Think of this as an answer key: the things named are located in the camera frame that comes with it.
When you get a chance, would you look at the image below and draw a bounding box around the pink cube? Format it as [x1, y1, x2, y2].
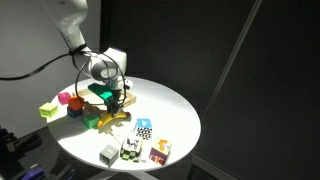
[58, 92, 71, 105]

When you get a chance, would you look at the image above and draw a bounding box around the round white table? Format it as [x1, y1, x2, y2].
[47, 77, 201, 179]

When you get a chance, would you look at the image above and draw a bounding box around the wooden tray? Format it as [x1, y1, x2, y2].
[78, 89, 136, 116]

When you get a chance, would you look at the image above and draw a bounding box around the black and white picture cube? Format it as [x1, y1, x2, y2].
[120, 136, 143, 162]

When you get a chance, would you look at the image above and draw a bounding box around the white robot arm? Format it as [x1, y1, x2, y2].
[40, 0, 127, 116]

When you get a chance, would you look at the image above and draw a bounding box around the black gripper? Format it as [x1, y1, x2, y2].
[106, 90, 122, 117]

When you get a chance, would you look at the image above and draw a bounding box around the dark blue cube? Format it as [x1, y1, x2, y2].
[67, 107, 83, 118]

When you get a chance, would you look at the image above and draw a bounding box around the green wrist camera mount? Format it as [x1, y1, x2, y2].
[88, 83, 113, 102]

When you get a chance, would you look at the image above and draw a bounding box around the orange picture cube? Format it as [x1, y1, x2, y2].
[149, 138, 172, 165]

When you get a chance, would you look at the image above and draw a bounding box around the yellow toy banana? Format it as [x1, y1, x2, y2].
[97, 112, 131, 127]

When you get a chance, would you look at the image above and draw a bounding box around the grey cube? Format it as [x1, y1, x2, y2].
[99, 144, 119, 167]

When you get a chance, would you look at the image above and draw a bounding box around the lime green cube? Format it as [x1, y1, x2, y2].
[39, 103, 58, 118]

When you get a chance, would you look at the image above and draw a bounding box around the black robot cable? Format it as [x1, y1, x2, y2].
[0, 44, 131, 117]

